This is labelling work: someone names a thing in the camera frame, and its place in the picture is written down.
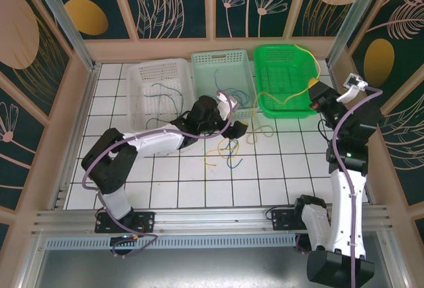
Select aluminium corner post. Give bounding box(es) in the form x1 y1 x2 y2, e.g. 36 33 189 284
326 0 380 67
26 0 102 73

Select green cable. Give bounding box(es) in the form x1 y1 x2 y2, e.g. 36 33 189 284
144 93 175 128

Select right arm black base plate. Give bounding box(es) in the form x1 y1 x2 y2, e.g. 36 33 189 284
270 209 307 232

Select wall panel pink flowers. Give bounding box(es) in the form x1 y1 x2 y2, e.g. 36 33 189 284
214 0 314 40

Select wall panel beige circle reeds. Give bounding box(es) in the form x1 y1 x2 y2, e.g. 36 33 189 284
290 0 377 39

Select wall panel single pink flower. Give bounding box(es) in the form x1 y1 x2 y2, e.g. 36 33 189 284
0 71 47 203

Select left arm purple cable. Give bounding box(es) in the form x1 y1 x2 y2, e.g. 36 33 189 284
81 91 238 258

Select wall panel curved leaf outlines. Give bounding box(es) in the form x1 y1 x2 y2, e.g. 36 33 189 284
376 93 424 206

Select wall panel large beige circle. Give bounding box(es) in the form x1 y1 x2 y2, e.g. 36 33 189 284
0 0 73 120

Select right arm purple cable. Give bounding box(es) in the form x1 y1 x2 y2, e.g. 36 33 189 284
295 87 384 288

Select grey slotted cable duct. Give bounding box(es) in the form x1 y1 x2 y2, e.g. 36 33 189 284
44 236 298 251

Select wall panel orange circle leaves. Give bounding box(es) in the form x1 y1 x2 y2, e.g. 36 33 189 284
114 0 213 40

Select aluminium mounting rail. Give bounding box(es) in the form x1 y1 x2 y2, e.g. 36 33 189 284
31 204 394 236

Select mint perforated plastic basket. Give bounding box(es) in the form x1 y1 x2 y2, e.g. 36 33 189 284
191 49 258 119

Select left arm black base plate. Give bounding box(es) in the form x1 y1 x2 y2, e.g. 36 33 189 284
95 211 156 234

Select grey metal plate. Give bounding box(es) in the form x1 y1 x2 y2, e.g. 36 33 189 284
21 231 407 288

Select bright green plastic basket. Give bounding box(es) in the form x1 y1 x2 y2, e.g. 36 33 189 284
253 44 322 120

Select wall panel yellow circle feathers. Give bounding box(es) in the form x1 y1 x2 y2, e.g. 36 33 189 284
347 0 424 114

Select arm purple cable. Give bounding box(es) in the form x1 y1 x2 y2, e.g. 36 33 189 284
81 91 238 258
295 87 384 288

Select wall panel yellow oval leaf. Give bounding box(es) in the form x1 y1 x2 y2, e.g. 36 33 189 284
46 0 139 41

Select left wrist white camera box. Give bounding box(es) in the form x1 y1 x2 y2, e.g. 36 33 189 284
217 90 241 120

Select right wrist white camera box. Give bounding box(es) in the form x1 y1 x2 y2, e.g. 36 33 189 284
336 73 369 103

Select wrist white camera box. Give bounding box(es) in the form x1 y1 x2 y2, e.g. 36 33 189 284
217 90 241 120
336 73 369 103

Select teal cable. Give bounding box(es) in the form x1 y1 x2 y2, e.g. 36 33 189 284
150 82 186 120

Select white perforated plastic basket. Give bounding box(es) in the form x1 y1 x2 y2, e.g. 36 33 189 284
127 58 197 133

